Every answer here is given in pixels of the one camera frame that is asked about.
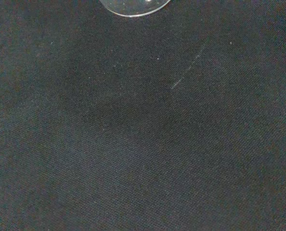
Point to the black bench cloth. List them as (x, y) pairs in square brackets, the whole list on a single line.
[(143, 125)]

